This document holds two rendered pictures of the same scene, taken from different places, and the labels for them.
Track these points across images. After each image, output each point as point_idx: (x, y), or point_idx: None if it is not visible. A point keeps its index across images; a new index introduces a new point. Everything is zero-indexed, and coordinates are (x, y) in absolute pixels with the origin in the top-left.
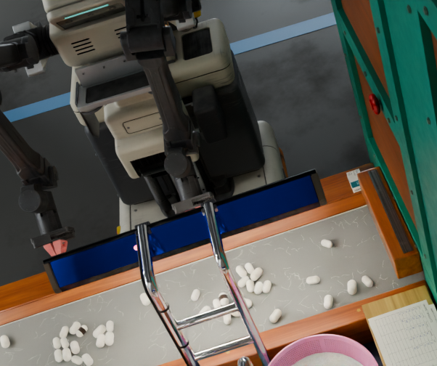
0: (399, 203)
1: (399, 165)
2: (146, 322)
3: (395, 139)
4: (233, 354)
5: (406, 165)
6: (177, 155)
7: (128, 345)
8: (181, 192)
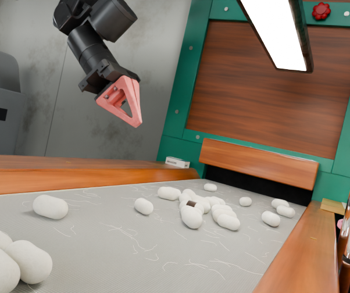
0: (265, 145)
1: (299, 88)
2: (90, 238)
3: (317, 52)
4: (323, 239)
5: None
6: (123, 1)
7: (99, 275)
8: (104, 58)
